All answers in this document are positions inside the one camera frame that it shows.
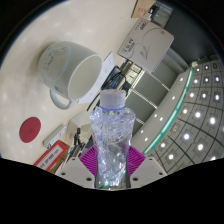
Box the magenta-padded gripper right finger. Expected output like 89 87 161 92
125 145 168 189

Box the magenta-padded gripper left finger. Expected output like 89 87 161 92
54 145 100 189

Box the clear plastic water bottle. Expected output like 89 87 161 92
89 88 137 188

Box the black stapler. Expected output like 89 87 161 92
72 128 84 147

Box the brown red-labelled cardboard box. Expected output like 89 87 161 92
33 139 71 173

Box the white remote control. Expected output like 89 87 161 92
42 124 68 148

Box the flat round red coaster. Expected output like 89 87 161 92
18 116 42 144

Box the group of ceiling lights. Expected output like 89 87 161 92
133 59 224 163

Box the black desk telephone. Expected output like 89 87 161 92
99 65 127 92

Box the white ceramic mug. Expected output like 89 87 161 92
37 40 104 111

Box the large white printed box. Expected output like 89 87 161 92
116 17 175 74

